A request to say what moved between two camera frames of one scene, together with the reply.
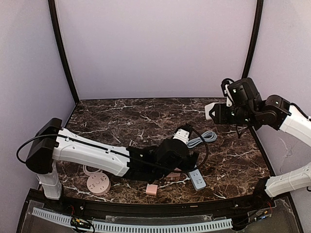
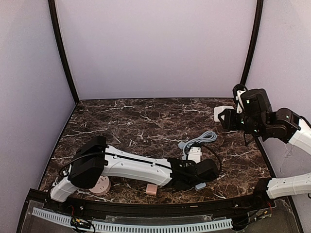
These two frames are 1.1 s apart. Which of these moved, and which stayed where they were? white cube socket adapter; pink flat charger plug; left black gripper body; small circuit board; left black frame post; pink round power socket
Moved: white cube socket adapter; left black gripper body
Stayed: pink flat charger plug; pink round power socket; left black frame post; small circuit board
